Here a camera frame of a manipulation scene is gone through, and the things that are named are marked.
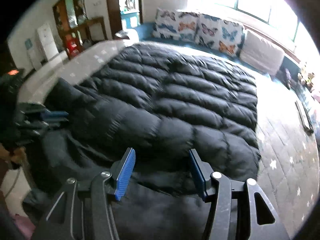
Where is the black puffer down jacket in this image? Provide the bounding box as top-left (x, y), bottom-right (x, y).
top-left (42, 44), bottom-right (260, 239)

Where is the grey star quilted mattress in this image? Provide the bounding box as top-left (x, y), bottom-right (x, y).
top-left (18, 41), bottom-right (319, 236)

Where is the white cabinet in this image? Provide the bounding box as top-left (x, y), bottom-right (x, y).
top-left (37, 23), bottom-right (59, 61)

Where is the small red plastic stool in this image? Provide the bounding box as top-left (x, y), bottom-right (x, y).
top-left (66, 38), bottom-right (80, 59)

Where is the wooden side table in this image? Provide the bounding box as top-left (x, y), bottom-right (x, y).
top-left (64, 16), bottom-right (108, 46)

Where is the wooden glass display cabinet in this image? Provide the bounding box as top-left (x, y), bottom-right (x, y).
top-left (53, 0), bottom-right (88, 40)

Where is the grey folded cloth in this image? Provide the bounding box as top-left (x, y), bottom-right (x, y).
top-left (114, 29), bottom-right (139, 42)

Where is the plush toys group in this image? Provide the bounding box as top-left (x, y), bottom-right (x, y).
top-left (297, 72), bottom-right (315, 90)

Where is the blue sofa bench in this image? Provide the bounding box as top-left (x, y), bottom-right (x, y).
top-left (135, 22), bottom-right (314, 102)

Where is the white plain pillow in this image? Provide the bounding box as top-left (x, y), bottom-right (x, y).
top-left (239, 30), bottom-right (285, 76)

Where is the left butterfly print pillow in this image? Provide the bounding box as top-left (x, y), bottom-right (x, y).
top-left (152, 8), bottom-right (200, 42)

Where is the butterfly print pillow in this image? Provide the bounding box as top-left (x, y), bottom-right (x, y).
top-left (195, 14), bottom-right (245, 57)
top-left (152, 8), bottom-right (200, 42)

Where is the right butterfly print pillow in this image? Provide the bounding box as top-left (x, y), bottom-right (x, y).
top-left (195, 14), bottom-right (245, 57)

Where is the green framed window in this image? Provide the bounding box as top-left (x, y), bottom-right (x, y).
top-left (188, 0), bottom-right (300, 42)

